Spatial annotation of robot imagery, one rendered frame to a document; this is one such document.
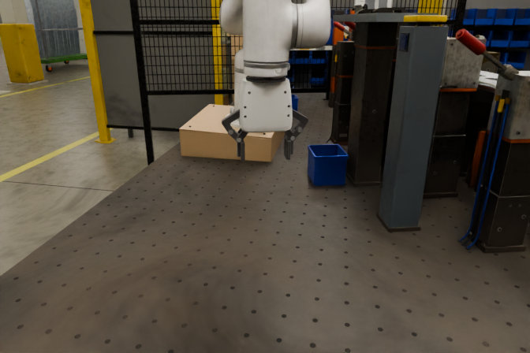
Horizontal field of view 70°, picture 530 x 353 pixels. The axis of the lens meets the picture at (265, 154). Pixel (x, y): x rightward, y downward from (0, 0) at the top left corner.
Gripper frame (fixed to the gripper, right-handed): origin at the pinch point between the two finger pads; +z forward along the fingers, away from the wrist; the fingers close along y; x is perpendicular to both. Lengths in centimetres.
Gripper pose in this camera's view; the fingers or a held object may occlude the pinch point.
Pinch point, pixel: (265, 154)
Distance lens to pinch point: 76.1
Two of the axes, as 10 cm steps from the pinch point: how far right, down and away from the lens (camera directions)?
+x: 1.5, 3.4, -9.3
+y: -9.9, 0.4, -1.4
